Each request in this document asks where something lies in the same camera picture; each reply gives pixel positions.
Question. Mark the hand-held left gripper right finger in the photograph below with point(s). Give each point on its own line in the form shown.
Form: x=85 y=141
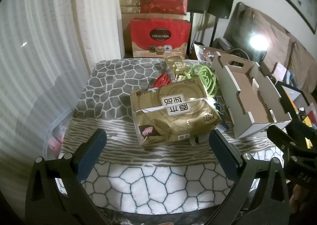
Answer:
x=223 y=153

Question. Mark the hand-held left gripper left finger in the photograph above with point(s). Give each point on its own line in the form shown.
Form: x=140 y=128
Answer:
x=90 y=155

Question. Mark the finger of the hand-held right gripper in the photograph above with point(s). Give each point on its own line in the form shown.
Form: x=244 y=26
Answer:
x=301 y=128
x=279 y=137

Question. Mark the white cardboard box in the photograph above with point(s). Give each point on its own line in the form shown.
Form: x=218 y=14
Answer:
x=247 y=101

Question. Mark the gold tissue pack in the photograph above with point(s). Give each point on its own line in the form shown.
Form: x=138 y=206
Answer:
x=173 y=116

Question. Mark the clear plastic container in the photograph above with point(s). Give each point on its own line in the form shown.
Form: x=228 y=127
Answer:
x=53 y=141

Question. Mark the black storage bin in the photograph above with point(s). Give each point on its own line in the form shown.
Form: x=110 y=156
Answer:
x=282 y=91

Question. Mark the small pink box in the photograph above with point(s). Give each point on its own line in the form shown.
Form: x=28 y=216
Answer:
x=279 y=70

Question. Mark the red plastic item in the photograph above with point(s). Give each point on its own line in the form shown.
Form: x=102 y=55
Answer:
x=162 y=81

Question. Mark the portable work light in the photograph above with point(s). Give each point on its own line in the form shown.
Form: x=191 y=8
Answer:
x=258 y=40

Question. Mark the small gold packet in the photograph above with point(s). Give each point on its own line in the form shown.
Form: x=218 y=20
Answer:
x=177 y=65

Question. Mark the clear plastic bag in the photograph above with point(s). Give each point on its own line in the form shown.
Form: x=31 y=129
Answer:
x=203 y=51

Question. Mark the white curtain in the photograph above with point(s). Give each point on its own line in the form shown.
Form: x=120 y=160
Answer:
x=49 y=42

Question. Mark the red gift box brown oval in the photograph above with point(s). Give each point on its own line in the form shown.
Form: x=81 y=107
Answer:
x=148 y=32

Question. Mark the flat brown box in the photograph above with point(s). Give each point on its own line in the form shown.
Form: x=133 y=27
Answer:
x=129 y=1
x=130 y=9

